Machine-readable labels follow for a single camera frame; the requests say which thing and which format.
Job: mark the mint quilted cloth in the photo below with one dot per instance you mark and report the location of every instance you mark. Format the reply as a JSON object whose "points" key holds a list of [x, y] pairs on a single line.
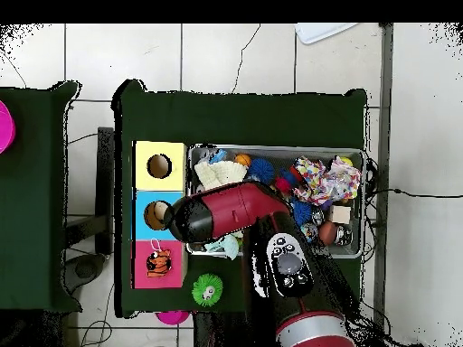
{"points": [[226, 245]]}

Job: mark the pink bowl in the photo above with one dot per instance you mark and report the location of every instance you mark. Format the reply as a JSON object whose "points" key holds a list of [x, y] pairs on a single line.
{"points": [[173, 318], [5, 126]]}

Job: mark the wooden box with three holes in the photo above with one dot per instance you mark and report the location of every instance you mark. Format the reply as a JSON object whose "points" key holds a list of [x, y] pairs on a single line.
{"points": [[175, 173]]}

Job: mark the cream quilted cloth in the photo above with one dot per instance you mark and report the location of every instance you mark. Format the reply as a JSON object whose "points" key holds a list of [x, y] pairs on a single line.
{"points": [[220, 173]]}

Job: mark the pale wooden block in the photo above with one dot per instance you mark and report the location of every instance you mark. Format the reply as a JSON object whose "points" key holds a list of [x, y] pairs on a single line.
{"points": [[340, 214]]}

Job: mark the clear mesh bin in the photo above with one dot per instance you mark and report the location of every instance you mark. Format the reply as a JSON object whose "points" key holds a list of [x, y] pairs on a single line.
{"points": [[356, 249]]}

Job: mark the orange striped plush tiger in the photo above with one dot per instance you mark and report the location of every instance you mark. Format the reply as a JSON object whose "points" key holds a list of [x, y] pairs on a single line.
{"points": [[158, 263]]}

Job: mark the dark green table cloth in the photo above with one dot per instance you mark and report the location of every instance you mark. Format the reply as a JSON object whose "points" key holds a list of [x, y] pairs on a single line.
{"points": [[235, 119], [39, 253]]}

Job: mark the orange toy basketball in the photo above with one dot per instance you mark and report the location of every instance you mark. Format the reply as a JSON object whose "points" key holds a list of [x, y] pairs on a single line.
{"points": [[243, 159]]}

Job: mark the globe print ball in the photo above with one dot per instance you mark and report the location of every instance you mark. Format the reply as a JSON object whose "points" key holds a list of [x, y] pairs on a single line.
{"points": [[309, 231]]}

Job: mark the green spiky ball with eyes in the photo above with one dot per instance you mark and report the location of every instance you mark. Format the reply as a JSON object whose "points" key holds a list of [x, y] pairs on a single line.
{"points": [[207, 291]]}

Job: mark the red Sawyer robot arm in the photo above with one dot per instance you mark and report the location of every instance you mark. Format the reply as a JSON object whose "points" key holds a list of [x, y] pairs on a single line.
{"points": [[235, 209]]}

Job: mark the brown toy football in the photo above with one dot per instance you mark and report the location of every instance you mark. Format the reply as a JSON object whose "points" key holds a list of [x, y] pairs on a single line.
{"points": [[327, 233]]}

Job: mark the large colourful dotted cloth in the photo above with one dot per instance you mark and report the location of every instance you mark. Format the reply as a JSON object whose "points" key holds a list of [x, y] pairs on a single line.
{"points": [[311, 180]]}

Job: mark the blue spiky ball with eyes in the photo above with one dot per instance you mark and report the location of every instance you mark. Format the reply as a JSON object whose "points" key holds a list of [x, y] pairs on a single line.
{"points": [[302, 211]]}

